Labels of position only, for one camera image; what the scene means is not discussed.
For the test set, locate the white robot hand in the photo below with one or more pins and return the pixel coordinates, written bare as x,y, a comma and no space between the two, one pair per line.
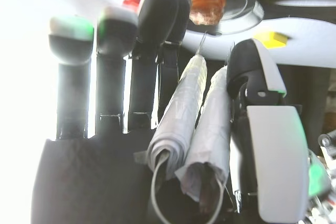
92,176

